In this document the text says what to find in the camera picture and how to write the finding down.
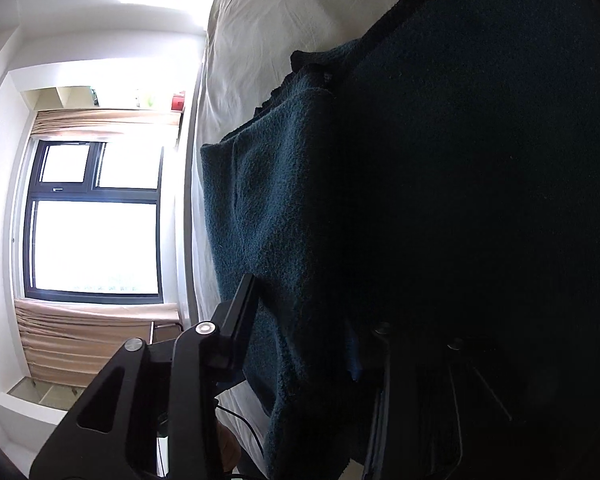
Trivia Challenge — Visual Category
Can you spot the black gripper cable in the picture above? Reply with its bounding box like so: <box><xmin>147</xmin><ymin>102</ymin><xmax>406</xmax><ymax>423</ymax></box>
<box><xmin>214</xmin><ymin>402</ymin><xmax>268</xmax><ymax>480</ymax></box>

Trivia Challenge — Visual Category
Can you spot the dark green knit sweater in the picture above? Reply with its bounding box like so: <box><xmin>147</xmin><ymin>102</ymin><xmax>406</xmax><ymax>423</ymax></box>
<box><xmin>200</xmin><ymin>0</ymin><xmax>600</xmax><ymax>480</ymax></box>

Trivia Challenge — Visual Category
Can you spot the beige curtain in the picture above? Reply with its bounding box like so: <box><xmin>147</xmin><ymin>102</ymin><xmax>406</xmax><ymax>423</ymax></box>
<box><xmin>12</xmin><ymin>299</ymin><xmax>182</xmax><ymax>389</ymax></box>
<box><xmin>32</xmin><ymin>107</ymin><xmax>187</xmax><ymax>142</ymax></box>

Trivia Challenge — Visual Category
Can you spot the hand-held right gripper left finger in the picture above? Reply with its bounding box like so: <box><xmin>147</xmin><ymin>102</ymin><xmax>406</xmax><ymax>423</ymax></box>
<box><xmin>30</xmin><ymin>274</ymin><xmax>259</xmax><ymax>480</ymax></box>

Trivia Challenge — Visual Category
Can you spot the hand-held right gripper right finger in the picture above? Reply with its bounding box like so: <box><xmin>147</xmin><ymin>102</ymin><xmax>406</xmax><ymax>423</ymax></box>
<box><xmin>347</xmin><ymin>322</ymin><xmax>556</xmax><ymax>480</ymax></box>

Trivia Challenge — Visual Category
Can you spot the bed with beige sheet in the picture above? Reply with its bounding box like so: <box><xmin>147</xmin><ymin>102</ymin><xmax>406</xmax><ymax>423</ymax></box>
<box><xmin>182</xmin><ymin>0</ymin><xmax>413</xmax><ymax>480</ymax></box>

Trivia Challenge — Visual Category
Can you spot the black framed window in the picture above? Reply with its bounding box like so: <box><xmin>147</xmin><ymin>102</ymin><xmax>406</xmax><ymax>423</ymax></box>
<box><xmin>22</xmin><ymin>140</ymin><xmax>167</xmax><ymax>304</ymax></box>

